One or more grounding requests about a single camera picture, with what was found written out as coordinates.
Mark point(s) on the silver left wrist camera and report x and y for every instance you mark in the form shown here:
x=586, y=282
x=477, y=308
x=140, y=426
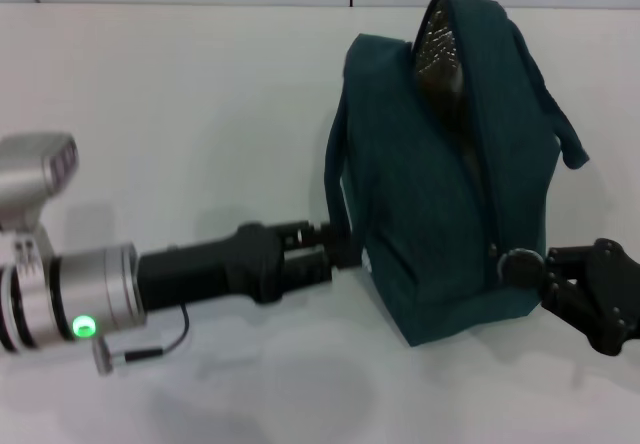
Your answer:
x=30, y=174

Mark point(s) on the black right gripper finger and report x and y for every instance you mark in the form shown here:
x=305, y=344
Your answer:
x=525, y=266
x=565, y=296

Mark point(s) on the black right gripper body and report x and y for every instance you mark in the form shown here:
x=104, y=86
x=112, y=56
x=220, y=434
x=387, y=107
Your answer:
x=615, y=294

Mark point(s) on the teal fabric lunch bag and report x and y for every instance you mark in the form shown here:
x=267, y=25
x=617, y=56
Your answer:
x=425, y=189

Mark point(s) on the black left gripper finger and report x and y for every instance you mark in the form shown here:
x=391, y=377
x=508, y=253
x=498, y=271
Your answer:
x=320, y=264
x=315, y=234

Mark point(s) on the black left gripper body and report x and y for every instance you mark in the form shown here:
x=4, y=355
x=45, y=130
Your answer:
x=210, y=274

